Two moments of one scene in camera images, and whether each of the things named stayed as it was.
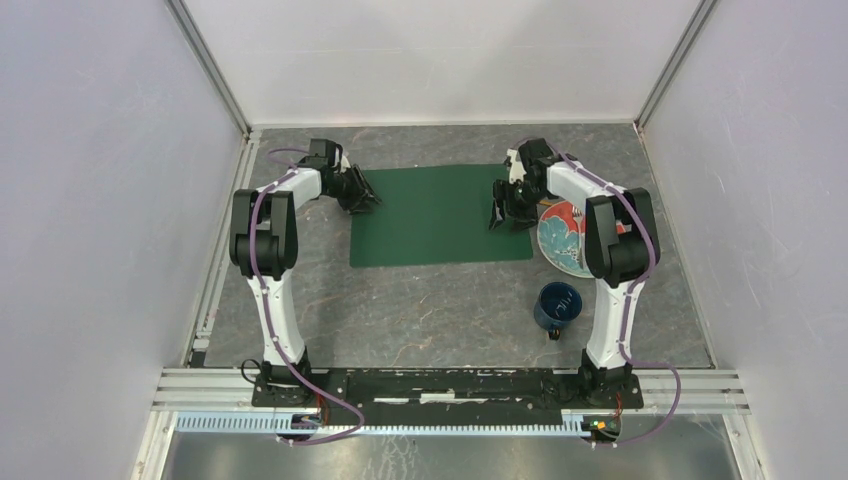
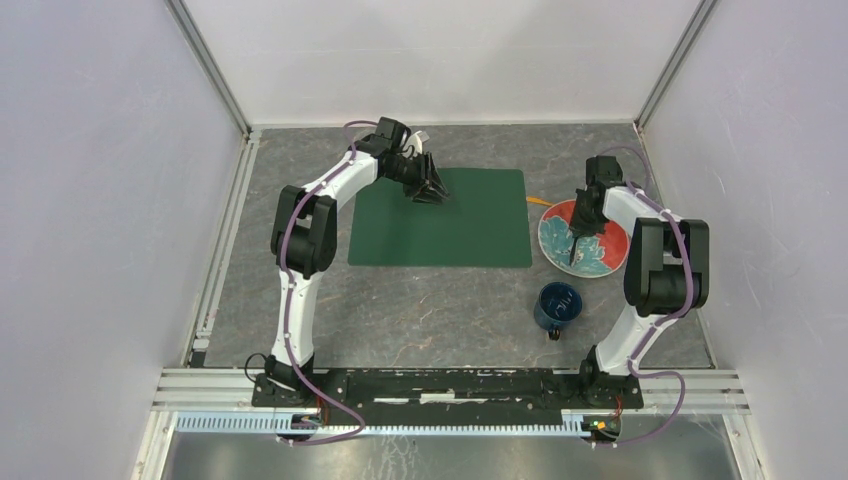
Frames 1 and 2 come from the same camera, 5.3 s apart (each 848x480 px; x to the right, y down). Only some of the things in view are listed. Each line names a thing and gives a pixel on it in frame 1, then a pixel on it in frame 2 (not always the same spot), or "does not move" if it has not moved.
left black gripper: [360, 191] → [417, 191]
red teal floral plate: [561, 237] does not move
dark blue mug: [556, 306] does not move
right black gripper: [500, 194] → [581, 228]
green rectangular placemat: [433, 214] does not move
